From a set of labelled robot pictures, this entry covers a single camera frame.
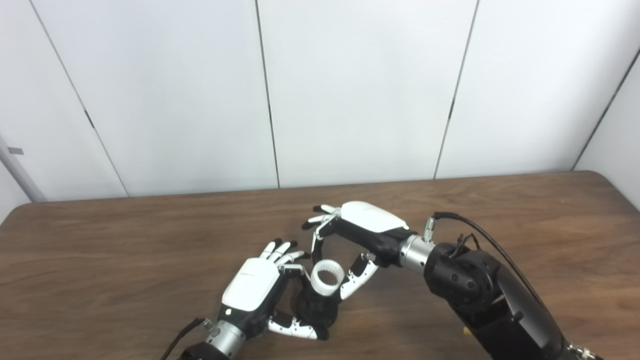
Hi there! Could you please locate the white ring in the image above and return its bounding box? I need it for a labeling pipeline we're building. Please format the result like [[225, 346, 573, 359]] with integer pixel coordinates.
[[310, 260, 346, 298]]

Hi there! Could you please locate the white and black right hand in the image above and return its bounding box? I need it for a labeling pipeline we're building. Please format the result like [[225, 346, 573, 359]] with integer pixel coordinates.
[[301, 201, 418, 302]]

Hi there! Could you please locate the white and black left hand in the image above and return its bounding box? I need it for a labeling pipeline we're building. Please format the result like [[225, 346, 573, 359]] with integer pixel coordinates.
[[217, 239, 331, 342]]

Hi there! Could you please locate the gray wall corner post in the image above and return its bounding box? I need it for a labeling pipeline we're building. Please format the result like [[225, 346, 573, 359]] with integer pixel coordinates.
[[0, 135, 48, 203]]

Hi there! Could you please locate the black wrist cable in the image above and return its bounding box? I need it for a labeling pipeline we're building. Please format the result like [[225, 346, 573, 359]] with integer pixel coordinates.
[[160, 317, 216, 360], [424, 211, 546, 306]]

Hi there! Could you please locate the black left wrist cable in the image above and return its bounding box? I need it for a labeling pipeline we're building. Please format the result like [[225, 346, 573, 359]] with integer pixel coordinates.
[[160, 317, 216, 360]]

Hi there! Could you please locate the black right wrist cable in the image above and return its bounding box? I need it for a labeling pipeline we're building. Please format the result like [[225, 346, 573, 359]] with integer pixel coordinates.
[[424, 211, 546, 306]]

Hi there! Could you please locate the round black part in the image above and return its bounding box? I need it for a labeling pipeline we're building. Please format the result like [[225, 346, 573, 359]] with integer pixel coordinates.
[[292, 280, 341, 331]]

